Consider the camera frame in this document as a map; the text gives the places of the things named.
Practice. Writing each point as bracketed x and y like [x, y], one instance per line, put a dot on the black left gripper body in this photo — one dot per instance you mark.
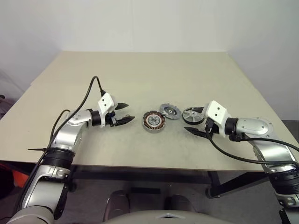
[112, 119]

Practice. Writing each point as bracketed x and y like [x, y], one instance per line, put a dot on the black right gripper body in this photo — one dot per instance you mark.
[216, 130]

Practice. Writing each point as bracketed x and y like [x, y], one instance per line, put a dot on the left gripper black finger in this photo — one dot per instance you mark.
[126, 120]
[122, 105]

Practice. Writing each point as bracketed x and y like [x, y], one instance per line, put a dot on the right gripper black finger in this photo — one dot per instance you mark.
[198, 109]
[196, 132]

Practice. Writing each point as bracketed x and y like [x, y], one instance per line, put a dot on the motor stator with copper windings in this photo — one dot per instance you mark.
[149, 126]

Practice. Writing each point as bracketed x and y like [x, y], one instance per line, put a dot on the grey blue motor gear plate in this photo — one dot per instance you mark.
[170, 111]

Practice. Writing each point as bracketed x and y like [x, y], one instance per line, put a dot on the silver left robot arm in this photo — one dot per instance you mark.
[67, 133]

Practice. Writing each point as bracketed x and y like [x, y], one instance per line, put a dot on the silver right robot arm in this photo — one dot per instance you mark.
[254, 127]

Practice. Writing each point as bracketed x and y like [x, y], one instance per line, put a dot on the black table caster wheel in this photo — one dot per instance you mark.
[211, 192]

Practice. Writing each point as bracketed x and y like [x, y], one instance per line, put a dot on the dark rounded shape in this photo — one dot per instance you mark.
[116, 204]

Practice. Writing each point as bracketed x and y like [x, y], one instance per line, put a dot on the red fabric item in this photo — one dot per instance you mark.
[19, 178]

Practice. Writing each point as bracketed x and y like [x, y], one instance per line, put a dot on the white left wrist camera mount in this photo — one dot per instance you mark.
[106, 102]

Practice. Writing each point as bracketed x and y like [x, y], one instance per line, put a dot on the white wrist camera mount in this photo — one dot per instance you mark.
[106, 102]
[217, 112]

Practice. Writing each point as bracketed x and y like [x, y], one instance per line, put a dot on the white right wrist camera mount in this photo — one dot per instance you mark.
[217, 112]

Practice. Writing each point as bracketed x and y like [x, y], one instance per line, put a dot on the black table frame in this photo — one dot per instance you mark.
[140, 170]

